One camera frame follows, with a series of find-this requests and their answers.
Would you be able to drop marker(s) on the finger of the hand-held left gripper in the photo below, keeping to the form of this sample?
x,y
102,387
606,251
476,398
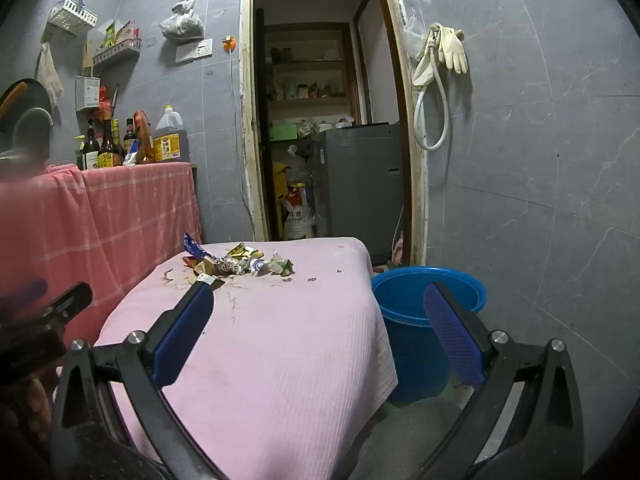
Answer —
x,y
70,302
25,292

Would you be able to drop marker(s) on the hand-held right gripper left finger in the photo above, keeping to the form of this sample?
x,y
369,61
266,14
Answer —
x,y
185,330

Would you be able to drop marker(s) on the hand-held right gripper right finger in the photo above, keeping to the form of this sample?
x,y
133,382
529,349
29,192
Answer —
x,y
452,340

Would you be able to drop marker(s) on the blue plastic bucket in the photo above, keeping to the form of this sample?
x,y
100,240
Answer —
x,y
400,340

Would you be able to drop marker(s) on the pile of wrappers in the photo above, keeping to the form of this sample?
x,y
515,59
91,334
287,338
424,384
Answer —
x,y
230,265

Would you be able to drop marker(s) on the person's left hand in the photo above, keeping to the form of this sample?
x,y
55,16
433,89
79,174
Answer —
x,y
30,407

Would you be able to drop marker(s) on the pink plaid cloth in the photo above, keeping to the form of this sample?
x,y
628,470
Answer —
x,y
100,220

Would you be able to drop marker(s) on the pink ribbed towel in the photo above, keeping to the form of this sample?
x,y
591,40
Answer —
x,y
280,360

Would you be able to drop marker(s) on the dark bottle yellow label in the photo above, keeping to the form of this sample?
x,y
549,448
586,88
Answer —
x,y
109,152

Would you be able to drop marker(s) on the white and red sack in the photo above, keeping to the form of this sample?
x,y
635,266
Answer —
x,y
297,220

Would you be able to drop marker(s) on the small dark bottle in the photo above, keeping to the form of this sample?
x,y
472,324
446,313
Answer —
x,y
129,137

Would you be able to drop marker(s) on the orange sauce bottle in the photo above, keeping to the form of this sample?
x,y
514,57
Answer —
x,y
144,142

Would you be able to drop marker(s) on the yellow bag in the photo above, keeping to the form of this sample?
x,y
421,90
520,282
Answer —
x,y
280,177

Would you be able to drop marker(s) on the grey washing machine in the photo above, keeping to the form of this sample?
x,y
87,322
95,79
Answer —
x,y
360,185

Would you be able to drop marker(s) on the large oil jug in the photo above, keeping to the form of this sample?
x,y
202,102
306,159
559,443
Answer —
x,y
171,140

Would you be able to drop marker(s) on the black pan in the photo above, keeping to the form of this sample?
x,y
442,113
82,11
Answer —
x,y
30,97

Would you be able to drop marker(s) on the red plastic bag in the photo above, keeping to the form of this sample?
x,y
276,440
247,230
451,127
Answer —
x,y
104,102

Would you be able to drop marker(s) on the white utensil holder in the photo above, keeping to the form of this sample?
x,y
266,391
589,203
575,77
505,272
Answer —
x,y
87,92

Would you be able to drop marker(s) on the hanging beige cloth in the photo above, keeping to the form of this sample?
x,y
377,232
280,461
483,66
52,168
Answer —
x,y
50,77

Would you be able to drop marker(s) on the green box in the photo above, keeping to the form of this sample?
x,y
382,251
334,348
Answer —
x,y
283,133

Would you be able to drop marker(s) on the dark wooden door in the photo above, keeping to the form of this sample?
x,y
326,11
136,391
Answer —
x,y
261,110

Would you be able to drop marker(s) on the light green jar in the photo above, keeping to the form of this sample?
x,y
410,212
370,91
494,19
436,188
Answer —
x,y
291,89

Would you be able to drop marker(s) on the small white jar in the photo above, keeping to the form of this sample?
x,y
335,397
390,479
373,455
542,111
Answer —
x,y
303,91

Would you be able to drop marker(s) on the seasoning packets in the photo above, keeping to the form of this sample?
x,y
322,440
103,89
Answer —
x,y
120,32

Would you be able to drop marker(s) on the white plastic basket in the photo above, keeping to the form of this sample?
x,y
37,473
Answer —
x,y
70,17

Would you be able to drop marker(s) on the cream rubber gloves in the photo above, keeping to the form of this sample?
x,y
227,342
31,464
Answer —
x,y
452,52

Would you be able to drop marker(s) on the wooden shelf unit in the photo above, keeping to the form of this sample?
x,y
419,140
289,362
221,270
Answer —
x,y
310,62

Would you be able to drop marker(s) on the hanging filled plastic bag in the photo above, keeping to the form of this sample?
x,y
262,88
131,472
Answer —
x,y
181,22

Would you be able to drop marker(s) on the clear plastic bag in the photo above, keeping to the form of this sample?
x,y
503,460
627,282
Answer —
x,y
411,40

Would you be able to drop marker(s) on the wooden door frame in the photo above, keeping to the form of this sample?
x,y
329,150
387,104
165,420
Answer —
x,y
248,135

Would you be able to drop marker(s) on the white wall shelf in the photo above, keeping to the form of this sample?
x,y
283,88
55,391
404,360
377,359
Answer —
x,y
117,52

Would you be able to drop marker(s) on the wall switch plate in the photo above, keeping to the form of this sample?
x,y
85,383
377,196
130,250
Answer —
x,y
194,50

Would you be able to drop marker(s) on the orange wall hook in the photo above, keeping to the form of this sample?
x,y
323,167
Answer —
x,y
228,44

